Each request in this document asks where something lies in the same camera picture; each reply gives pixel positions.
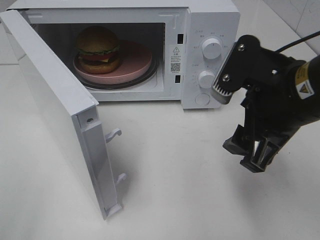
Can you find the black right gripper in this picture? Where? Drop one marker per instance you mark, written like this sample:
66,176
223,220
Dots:
274,111

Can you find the round white door button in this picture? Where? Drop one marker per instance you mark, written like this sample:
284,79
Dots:
202,99

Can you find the pink round plate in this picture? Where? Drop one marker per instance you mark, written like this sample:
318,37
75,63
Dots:
130,62

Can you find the burger with lettuce and tomato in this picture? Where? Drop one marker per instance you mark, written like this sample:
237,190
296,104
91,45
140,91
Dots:
98,50

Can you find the white microwave door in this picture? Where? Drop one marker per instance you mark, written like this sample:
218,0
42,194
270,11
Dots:
69,111

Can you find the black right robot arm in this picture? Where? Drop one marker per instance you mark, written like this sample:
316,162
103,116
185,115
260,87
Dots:
308,88

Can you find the upper white power knob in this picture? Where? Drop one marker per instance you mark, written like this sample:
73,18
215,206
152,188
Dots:
211,48

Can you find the glass microwave turntable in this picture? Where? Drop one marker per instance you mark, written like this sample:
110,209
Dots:
119,86

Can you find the white microwave oven body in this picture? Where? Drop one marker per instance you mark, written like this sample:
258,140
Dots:
173,30

